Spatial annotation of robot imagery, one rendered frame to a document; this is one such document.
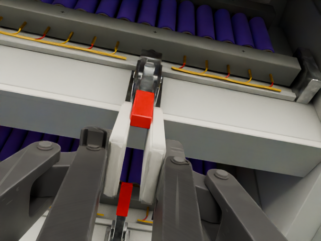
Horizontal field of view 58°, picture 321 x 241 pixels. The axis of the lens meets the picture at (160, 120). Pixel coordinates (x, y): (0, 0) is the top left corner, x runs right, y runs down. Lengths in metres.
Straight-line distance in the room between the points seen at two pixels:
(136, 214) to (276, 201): 0.16
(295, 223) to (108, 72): 0.22
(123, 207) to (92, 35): 0.17
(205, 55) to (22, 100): 0.16
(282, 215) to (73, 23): 0.27
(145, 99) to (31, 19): 0.15
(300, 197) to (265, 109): 0.09
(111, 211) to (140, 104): 0.22
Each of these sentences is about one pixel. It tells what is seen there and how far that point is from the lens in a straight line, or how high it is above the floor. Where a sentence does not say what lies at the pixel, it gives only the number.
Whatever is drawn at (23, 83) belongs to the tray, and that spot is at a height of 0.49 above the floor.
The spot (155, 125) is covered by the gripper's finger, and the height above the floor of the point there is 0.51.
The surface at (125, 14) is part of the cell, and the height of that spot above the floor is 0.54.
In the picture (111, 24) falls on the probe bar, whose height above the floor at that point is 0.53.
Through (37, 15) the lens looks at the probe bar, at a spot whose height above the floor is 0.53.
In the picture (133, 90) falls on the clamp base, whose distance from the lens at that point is 0.22.
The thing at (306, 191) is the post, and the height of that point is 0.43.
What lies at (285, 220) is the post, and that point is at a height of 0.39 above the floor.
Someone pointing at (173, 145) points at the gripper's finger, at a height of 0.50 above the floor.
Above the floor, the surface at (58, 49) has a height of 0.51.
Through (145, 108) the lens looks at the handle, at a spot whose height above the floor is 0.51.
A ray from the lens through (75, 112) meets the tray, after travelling 0.24.
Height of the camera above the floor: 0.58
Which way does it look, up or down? 27 degrees down
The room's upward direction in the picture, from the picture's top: 13 degrees clockwise
